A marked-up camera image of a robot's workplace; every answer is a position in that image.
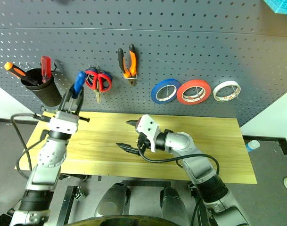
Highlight grey metal pegboard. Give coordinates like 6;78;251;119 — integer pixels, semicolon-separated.
0;0;287;129

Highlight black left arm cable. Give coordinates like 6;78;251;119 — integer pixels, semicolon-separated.
10;113;52;179

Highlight teal foam block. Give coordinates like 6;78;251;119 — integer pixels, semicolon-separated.
262;0;287;16

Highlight red tape roll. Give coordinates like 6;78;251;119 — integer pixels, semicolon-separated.
176;79;210;105

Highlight blue tool handle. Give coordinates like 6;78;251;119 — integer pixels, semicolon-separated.
71;70;87;99

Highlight clear bottle blue cap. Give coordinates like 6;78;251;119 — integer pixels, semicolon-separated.
246;140;261;153

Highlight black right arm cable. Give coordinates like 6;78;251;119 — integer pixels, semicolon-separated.
136;141;221;179

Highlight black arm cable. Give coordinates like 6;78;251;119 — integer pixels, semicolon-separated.
10;113;52;179
136;141;221;179

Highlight red handled scissors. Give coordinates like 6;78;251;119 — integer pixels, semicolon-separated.
84;68;113;105

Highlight orange black pliers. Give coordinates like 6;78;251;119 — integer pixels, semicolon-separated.
117;43;138;87

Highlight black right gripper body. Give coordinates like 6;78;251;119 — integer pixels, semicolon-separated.
136;133;150;153

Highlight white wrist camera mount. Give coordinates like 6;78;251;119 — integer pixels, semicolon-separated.
135;114;161;153
48;110;79;134

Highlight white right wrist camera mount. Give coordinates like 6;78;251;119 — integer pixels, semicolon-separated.
135;114;161;153

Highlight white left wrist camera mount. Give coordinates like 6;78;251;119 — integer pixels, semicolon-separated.
48;110;79;134

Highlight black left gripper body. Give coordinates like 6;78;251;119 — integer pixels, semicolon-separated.
55;105;91;122

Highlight red handled screwdriver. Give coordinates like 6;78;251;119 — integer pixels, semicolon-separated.
41;56;52;83

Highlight white tape roll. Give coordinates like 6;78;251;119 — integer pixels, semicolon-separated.
213;80;241;102

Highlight dark rounded shape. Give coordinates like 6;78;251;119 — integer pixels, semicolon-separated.
96;182;131;216
159;186;190;226

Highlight black cup holder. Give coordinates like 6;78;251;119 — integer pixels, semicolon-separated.
20;68;62;108

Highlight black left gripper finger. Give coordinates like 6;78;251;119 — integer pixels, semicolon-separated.
60;88;73;110
72;89;85;113

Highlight blue tape roll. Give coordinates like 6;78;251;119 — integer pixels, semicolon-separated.
150;78;181;104

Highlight dark curved rim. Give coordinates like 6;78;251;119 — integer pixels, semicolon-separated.
67;214;181;226

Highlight black metal table frame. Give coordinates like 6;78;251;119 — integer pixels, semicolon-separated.
57;179;172;226

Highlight orange black handled screwdriver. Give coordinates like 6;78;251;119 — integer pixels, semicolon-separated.
4;62;39;86

